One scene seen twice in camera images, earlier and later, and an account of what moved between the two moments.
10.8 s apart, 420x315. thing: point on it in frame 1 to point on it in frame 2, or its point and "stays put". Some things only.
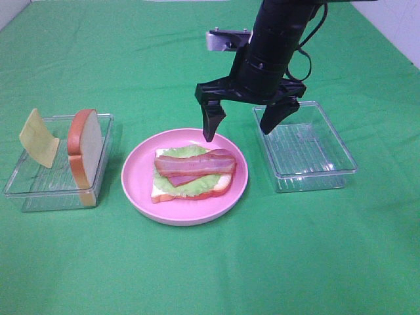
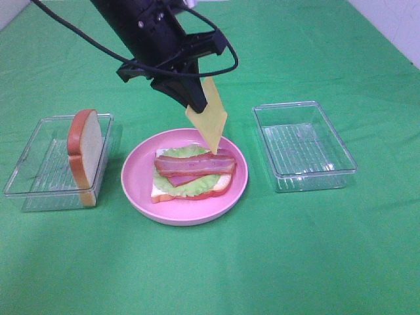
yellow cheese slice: [37, 140] to [210, 122]
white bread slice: [223, 184] stays put
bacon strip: [180, 180] stays put
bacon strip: [221, 160] stays put
